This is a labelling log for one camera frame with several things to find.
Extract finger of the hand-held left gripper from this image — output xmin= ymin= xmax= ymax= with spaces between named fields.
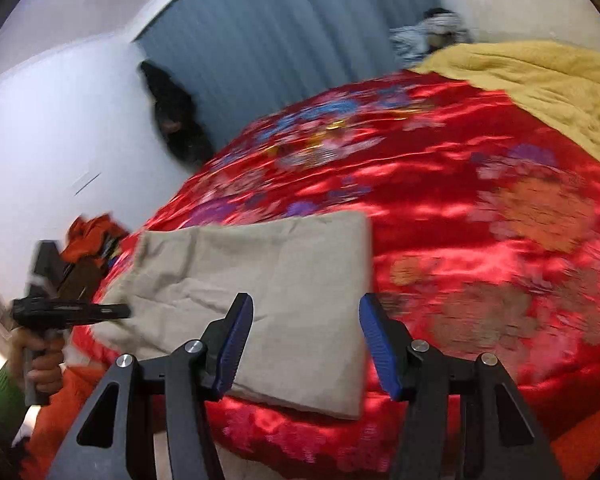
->
xmin=44 ymin=301 xmax=132 ymax=324

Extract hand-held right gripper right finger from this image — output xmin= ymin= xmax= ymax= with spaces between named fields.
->
xmin=358 ymin=293 xmax=563 ymax=480

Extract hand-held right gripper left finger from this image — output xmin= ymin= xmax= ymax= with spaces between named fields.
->
xmin=47 ymin=292 xmax=255 ymax=480

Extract beige pants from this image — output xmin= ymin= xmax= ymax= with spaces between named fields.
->
xmin=92 ymin=210 xmax=373 ymax=421

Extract person's green-sleeved left forearm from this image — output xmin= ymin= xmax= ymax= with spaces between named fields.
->
xmin=0 ymin=360 xmax=28 ymax=448

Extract person's left hand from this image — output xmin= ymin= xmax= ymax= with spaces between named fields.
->
xmin=9 ymin=331 xmax=66 ymax=396

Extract orange-red garment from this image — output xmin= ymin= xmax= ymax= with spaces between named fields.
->
xmin=62 ymin=214 xmax=131 ymax=267

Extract person's orange fleece clothing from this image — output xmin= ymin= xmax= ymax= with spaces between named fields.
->
xmin=20 ymin=360 xmax=600 ymax=480

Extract red floral satin blanket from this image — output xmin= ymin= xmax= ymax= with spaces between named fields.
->
xmin=65 ymin=70 xmax=600 ymax=476

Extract black hanging coat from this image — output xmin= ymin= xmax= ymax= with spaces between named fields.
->
xmin=139 ymin=60 xmax=216 ymax=171

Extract blue curtain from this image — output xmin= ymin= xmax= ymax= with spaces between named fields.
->
xmin=135 ymin=0 xmax=441 ymax=161

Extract yellow dotted quilt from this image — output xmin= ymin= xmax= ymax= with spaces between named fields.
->
xmin=412 ymin=41 xmax=600 ymax=178

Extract dark plaid clothes heap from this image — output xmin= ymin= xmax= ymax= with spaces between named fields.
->
xmin=422 ymin=7 xmax=474 ymax=54

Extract cream padded headboard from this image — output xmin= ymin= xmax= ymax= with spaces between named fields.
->
xmin=460 ymin=0 xmax=600 ymax=61

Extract white wall strip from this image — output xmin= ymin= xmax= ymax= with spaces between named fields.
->
xmin=74 ymin=172 xmax=103 ymax=196

